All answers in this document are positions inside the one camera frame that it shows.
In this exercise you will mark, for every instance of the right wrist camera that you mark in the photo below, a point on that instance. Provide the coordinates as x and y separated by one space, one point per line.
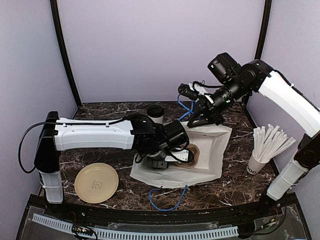
194 91

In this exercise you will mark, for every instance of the white perforated cable duct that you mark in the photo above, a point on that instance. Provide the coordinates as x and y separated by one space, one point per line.
119 231

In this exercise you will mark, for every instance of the black plastic cup lid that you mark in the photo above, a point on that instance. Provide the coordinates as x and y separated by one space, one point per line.
155 111

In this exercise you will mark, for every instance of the left black frame post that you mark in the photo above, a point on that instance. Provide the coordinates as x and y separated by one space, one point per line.
63 52

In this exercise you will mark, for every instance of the brown cardboard cup carrier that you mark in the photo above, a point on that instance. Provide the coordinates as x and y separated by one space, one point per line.
193 157

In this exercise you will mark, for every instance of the white paper cup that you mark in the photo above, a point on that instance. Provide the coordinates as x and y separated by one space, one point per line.
157 120

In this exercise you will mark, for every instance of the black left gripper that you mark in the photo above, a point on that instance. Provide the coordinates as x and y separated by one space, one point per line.
152 162

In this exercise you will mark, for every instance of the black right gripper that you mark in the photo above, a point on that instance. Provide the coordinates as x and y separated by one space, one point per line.
210 114

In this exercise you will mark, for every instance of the paper wrapped straws bundle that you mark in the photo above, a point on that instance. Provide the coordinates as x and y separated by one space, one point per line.
269 142

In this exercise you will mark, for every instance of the cream yellow plate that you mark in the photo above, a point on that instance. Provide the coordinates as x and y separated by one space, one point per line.
96 183

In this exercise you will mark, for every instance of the black frame post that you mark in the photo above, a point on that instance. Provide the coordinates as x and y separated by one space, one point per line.
263 29
63 52

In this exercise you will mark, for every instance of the white cup holding straws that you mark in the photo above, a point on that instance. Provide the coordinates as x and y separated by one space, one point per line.
253 165

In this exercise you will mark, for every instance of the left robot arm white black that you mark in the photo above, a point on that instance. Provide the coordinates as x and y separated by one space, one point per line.
154 142

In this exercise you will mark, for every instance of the black front table rail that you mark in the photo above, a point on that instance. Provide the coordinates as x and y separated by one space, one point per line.
85 214

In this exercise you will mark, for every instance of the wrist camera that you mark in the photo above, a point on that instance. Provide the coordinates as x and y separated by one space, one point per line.
194 91
181 156

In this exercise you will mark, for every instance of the right black frame post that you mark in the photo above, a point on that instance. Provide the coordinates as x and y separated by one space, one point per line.
263 29

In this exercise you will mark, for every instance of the blue checkered paper bag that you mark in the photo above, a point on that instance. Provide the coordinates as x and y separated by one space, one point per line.
200 162

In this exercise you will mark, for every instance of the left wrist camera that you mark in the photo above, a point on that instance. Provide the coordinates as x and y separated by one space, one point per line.
181 156

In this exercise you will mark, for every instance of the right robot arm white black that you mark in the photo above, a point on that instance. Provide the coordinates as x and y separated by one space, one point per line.
238 81

